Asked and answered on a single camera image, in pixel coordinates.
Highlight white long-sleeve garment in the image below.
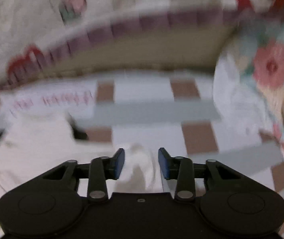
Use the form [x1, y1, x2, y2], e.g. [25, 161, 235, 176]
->
[0, 79, 167, 239]

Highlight checkered bed sheet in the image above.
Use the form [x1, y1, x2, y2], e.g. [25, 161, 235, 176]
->
[0, 72, 284, 239]

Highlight colourful floral blanket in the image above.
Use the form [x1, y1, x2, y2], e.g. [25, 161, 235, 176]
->
[211, 4, 284, 239]

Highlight white quilt red bears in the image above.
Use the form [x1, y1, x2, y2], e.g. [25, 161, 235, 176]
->
[0, 0, 284, 91]

